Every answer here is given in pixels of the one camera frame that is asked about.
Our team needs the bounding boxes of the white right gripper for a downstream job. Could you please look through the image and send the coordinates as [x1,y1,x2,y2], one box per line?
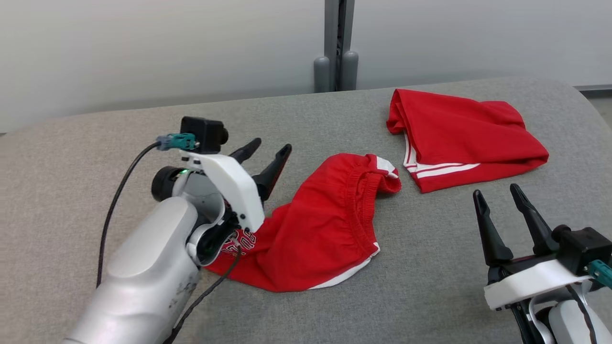
[473,183,593,344]

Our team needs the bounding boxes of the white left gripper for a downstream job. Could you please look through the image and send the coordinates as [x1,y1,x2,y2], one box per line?
[152,138,292,232]

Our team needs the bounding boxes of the red white-trimmed shorts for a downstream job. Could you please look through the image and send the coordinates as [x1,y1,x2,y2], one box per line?
[203,153,402,292]

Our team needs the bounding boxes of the red white basketball jersey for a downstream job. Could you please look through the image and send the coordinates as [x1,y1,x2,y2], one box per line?
[386,88,549,194]

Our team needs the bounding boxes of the teal left camera connector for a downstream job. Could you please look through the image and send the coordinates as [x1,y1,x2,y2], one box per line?
[156,133,197,151]

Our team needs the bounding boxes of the teal camera connector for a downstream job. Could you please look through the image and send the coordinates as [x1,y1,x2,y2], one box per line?
[587,260,612,290]
[156,133,197,151]

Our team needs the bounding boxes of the teal right camera connector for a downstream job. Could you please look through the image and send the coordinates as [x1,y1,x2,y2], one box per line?
[587,260,612,290]

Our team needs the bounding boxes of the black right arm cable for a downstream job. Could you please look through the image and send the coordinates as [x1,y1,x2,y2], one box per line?
[564,284,598,344]

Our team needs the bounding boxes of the grey cylindrical post bumper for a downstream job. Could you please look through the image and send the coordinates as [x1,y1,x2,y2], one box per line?
[314,56,331,93]
[341,50,359,91]

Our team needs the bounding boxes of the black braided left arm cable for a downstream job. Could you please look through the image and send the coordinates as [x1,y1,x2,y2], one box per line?
[163,241,244,344]

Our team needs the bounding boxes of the grey partition post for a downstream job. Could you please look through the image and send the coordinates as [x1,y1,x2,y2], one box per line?
[324,0,355,91]

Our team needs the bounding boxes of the black left camera cable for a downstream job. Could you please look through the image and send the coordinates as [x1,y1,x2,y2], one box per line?
[96,141,163,289]

